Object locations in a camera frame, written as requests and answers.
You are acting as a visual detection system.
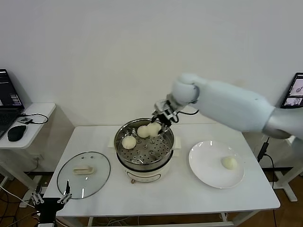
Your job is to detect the white work table frame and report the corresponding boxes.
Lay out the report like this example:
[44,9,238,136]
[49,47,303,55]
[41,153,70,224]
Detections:
[86,209,260,227]

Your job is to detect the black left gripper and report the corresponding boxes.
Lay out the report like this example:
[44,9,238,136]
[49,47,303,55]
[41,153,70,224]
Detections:
[30,179,73,220]

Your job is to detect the white side table with sticker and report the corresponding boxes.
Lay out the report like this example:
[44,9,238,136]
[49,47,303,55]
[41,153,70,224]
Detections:
[238,127,303,202]

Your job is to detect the small black adapter with cable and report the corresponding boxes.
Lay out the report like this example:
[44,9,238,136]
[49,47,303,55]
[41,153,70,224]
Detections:
[18,114,48,125]

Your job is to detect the white side table with mouse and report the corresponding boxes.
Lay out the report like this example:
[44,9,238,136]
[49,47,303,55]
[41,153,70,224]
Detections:
[0,103,75,199]

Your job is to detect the white steamed baozi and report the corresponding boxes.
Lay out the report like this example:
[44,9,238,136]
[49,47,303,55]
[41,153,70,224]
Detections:
[221,156,238,170]
[121,136,137,150]
[137,126,150,138]
[146,122,161,137]

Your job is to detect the round glass pot lid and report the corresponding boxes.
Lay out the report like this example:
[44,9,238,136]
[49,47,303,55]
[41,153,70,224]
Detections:
[56,151,111,200]

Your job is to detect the black computer mouse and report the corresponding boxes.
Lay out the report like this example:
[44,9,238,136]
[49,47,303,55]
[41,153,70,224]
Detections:
[7,125,27,142]

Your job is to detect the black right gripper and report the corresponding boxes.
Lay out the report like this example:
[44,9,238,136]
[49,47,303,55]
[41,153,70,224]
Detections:
[151,99,179,135]

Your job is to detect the grey laptop with pink screen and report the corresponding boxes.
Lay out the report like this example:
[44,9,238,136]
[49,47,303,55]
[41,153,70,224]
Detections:
[280,72,303,109]

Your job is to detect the black inline adapter with cable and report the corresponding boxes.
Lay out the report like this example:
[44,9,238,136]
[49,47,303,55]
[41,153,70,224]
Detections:
[257,137,275,183]

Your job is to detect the white round plate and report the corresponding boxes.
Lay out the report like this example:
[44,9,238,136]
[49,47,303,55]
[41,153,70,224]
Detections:
[188,140,245,189]

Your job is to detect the stainless steel steamer basket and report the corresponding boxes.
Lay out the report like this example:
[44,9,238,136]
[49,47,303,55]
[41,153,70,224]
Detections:
[107,118,182,166]

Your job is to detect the black laptop with dark screen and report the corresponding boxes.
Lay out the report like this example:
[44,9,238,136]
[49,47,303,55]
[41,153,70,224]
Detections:
[0,69,25,139]

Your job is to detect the cream electric cooker base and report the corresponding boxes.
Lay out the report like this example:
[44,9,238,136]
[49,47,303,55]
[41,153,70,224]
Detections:
[115,151,172,184]

